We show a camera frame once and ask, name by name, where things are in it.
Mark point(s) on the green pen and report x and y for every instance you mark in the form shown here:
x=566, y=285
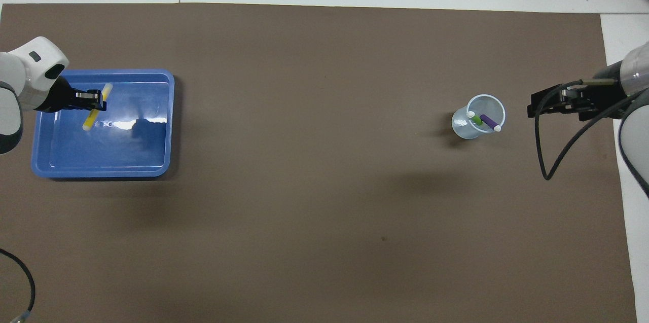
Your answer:
x=474, y=118

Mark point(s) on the purple pen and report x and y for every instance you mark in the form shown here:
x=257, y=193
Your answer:
x=489, y=121

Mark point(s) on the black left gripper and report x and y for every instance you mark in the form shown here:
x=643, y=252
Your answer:
x=58, y=97

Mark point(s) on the clear plastic cup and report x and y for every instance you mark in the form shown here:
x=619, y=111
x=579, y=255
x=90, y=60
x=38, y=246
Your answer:
x=464, y=128

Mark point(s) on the blue plastic tray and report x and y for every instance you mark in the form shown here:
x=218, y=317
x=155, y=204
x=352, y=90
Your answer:
x=101, y=155

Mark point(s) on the brown table mat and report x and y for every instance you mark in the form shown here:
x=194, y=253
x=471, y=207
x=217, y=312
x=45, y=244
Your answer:
x=304, y=160

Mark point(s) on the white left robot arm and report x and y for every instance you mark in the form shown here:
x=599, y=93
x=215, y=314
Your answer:
x=25, y=74

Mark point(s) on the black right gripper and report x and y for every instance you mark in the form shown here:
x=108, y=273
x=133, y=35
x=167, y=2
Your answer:
x=606, y=100

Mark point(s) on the yellow pen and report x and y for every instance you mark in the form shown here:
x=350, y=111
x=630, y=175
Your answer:
x=90, y=121

